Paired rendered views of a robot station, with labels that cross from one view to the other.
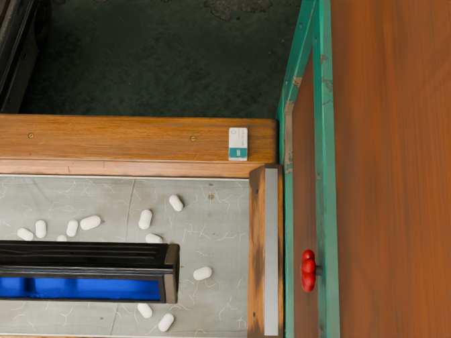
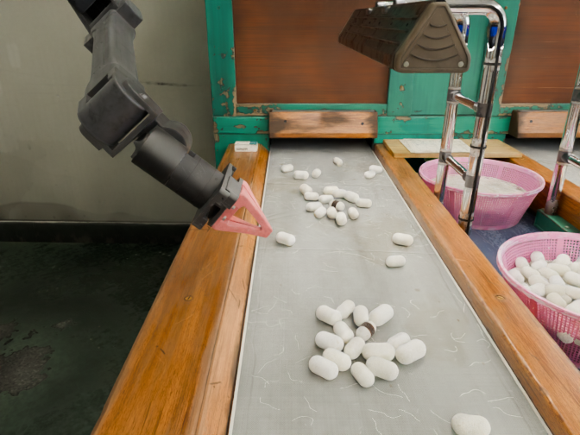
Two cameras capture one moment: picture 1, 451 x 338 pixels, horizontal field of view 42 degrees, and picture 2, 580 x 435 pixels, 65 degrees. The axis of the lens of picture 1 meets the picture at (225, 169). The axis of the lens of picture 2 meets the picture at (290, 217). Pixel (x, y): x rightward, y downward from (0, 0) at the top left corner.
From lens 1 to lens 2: 143 cm
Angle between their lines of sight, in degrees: 68
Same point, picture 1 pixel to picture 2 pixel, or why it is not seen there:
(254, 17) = (55, 357)
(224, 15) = (39, 379)
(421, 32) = not seen: outside the picture
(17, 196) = (281, 222)
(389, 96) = not seen: outside the picture
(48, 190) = (275, 210)
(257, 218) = (302, 121)
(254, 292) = (349, 122)
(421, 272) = not seen: outside the picture
